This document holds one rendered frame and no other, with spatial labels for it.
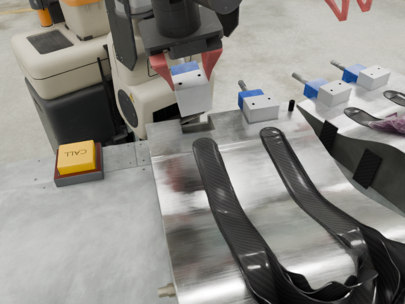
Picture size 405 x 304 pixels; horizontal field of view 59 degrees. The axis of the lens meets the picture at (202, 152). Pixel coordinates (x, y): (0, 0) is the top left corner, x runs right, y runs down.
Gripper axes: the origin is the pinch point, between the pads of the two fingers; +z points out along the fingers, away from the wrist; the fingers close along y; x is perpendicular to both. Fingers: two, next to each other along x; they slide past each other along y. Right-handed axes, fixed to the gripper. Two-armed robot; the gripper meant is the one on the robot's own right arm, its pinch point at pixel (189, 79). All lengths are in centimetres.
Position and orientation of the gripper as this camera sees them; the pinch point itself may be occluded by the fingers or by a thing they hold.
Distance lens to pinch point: 54.9
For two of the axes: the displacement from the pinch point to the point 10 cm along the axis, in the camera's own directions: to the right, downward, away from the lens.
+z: 1.1, 6.2, 7.8
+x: -2.4, -7.4, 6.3
